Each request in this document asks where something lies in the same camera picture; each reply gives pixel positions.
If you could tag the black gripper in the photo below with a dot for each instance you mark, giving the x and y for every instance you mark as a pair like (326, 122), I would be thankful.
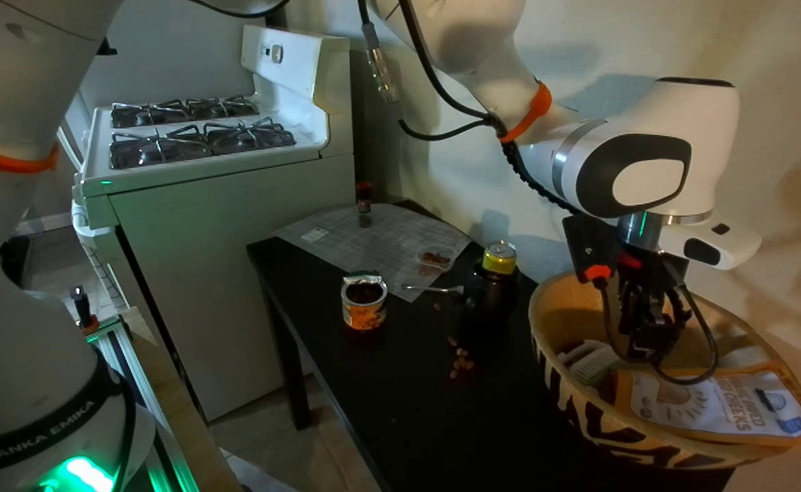
(649, 282)

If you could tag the zebra patterned wooden bowl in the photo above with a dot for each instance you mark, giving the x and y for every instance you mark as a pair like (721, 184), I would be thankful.
(581, 419)

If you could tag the orange and white packet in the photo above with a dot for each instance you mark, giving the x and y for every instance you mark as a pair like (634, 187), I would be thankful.
(728, 405)

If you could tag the wooden platform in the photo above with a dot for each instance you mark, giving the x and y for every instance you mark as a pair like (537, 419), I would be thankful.
(188, 419)

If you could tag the white stove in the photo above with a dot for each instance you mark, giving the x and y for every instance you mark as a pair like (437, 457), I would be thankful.
(225, 263)

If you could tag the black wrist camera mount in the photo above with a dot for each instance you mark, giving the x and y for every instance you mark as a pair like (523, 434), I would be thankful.
(590, 244)

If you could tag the small grinder with red cap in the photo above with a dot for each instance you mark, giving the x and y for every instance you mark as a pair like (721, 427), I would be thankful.
(365, 208)

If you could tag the black table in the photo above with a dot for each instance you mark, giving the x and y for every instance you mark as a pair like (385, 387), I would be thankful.
(400, 401)

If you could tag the grey woven placemat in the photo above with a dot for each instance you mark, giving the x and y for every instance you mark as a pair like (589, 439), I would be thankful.
(388, 241)

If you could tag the white and orange mug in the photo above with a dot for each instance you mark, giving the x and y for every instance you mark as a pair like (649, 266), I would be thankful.
(365, 305)

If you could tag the aluminium robot stand frame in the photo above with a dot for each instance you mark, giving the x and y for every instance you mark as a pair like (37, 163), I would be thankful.
(157, 439)

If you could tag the metal spoon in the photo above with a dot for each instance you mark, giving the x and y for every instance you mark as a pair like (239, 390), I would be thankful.
(429, 290)

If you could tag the dark bottle with yellow cap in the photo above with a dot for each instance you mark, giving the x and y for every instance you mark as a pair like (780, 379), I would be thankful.
(493, 301)

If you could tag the scattered brown nuts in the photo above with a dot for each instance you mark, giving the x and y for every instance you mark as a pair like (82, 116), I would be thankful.
(459, 363)

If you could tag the black clamp with orange collar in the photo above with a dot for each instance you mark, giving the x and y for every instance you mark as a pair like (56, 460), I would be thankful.
(82, 307)

